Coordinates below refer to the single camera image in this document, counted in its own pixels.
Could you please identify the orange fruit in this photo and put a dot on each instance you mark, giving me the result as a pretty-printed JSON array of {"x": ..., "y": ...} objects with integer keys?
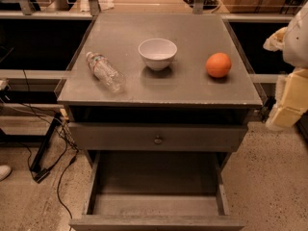
[{"x": 218, "y": 65}]

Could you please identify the open middle drawer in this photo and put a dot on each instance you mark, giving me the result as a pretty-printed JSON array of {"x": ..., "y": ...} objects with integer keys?
[{"x": 156, "y": 191}]

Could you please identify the clear plastic water bottle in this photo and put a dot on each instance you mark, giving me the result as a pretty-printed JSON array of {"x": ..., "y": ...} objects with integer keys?
[{"x": 106, "y": 72}]

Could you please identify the white shoe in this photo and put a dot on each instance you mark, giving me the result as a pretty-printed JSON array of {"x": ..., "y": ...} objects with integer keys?
[{"x": 5, "y": 171}]

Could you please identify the closed top drawer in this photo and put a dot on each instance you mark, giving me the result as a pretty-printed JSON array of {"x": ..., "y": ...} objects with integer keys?
[{"x": 157, "y": 137}]

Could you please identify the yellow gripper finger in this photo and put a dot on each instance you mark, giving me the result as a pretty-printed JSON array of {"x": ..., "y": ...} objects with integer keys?
[
  {"x": 276, "y": 41},
  {"x": 291, "y": 95}
]

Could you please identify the grey drawer cabinet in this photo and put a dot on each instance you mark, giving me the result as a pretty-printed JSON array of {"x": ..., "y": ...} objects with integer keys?
[{"x": 158, "y": 103}]

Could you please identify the white bowl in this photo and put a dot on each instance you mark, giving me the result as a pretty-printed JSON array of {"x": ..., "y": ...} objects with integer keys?
[{"x": 157, "y": 53}]

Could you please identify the white cloth on shelf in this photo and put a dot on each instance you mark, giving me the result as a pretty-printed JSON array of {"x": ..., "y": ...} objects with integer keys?
[{"x": 84, "y": 5}]

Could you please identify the black table leg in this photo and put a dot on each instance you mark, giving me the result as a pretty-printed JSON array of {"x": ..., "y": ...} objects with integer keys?
[{"x": 35, "y": 166}]

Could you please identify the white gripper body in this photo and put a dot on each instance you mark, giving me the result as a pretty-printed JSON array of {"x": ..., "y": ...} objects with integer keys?
[{"x": 298, "y": 45}]

